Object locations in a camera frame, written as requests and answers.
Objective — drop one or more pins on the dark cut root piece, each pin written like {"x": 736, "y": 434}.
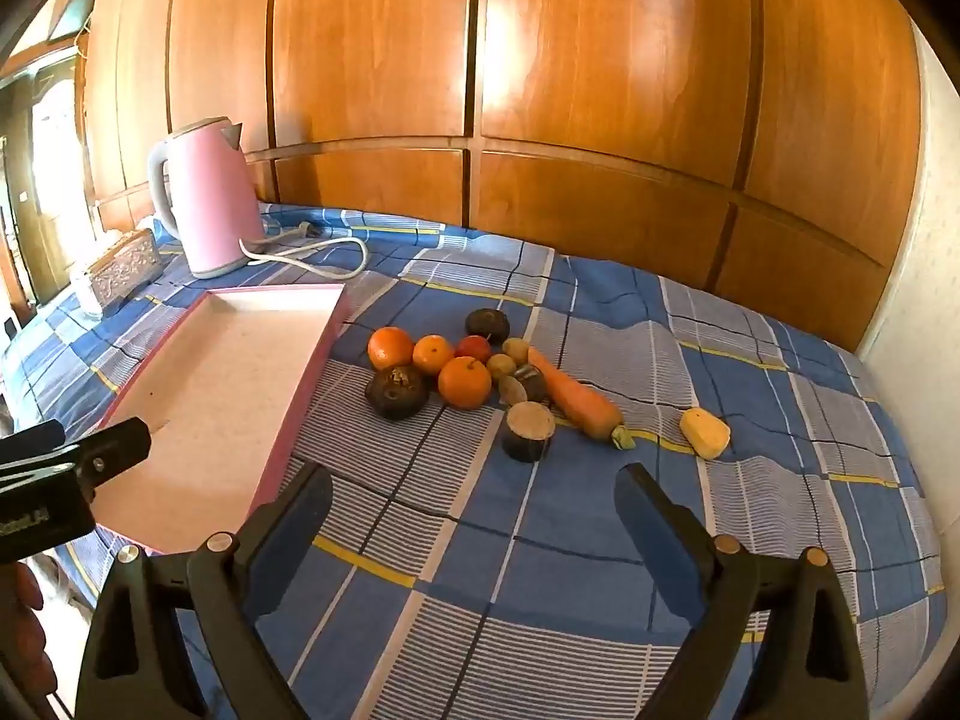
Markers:
{"x": 525, "y": 384}
{"x": 528, "y": 430}

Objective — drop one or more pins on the wooden door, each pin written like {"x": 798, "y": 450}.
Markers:
{"x": 45, "y": 165}

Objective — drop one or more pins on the red tomato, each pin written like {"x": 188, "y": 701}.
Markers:
{"x": 474, "y": 347}

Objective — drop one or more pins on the dark brown avocado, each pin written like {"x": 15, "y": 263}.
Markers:
{"x": 487, "y": 324}

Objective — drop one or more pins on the person's left hand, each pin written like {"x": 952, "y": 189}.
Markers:
{"x": 19, "y": 615}

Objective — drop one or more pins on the small tan round fruit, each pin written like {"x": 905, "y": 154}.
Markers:
{"x": 500, "y": 365}
{"x": 516, "y": 349}

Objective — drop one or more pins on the wooden panelled wardrobe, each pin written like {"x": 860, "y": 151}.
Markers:
{"x": 600, "y": 90}

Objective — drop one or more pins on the pink electric kettle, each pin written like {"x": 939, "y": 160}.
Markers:
{"x": 210, "y": 195}

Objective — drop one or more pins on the blue plaid bed sheet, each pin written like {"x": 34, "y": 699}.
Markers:
{"x": 600, "y": 510}

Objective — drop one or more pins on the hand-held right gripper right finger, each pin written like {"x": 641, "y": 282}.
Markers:
{"x": 660, "y": 532}

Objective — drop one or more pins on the dark round fruit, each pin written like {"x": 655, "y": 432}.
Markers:
{"x": 396, "y": 390}

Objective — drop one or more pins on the ornate patterned tissue box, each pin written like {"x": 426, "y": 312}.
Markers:
{"x": 124, "y": 266}

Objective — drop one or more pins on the orange carrot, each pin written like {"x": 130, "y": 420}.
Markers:
{"x": 574, "y": 397}

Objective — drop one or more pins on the white tissue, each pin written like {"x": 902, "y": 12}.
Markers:
{"x": 84, "y": 292}

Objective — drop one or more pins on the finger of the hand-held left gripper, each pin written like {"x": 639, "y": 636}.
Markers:
{"x": 120, "y": 450}
{"x": 30, "y": 441}

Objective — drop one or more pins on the orange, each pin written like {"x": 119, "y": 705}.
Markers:
{"x": 433, "y": 355}
{"x": 465, "y": 382}
{"x": 390, "y": 347}

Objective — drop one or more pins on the pink shallow tray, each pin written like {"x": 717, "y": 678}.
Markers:
{"x": 217, "y": 382}

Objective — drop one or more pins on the grey power plug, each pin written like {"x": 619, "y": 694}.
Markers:
{"x": 309, "y": 227}

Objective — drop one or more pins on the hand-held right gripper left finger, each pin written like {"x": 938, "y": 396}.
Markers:
{"x": 296, "y": 517}

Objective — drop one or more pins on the yellow ridged fruit piece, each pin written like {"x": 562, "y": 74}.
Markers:
{"x": 705, "y": 433}

